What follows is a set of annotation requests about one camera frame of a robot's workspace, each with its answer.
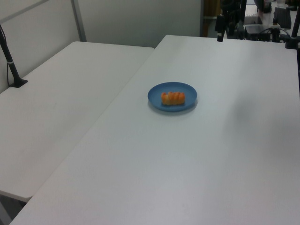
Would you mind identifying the black tripod pole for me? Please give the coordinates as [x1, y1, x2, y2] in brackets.
[239, 0, 248, 39]

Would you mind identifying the brown wooden cabinet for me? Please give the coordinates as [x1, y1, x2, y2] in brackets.
[203, 0, 218, 38]

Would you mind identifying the grey metal partition frame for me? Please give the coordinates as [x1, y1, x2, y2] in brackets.
[0, 0, 87, 43]

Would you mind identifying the blue round plate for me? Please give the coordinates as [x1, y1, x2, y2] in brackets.
[147, 82, 198, 113]

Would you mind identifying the black keyboard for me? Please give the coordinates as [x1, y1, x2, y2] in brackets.
[273, 7, 293, 29]

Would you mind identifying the thin black cable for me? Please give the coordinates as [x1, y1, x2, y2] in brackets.
[6, 63, 12, 88]

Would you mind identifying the black camera stand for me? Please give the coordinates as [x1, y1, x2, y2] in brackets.
[0, 23, 29, 89]
[284, 14, 300, 50]

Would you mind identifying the orange twisted bread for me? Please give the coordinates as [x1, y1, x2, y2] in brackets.
[161, 91, 186, 106]

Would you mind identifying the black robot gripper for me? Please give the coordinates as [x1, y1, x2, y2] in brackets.
[215, 0, 240, 42]

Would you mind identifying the dark electronics box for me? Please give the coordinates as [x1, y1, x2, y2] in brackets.
[244, 24, 273, 41]

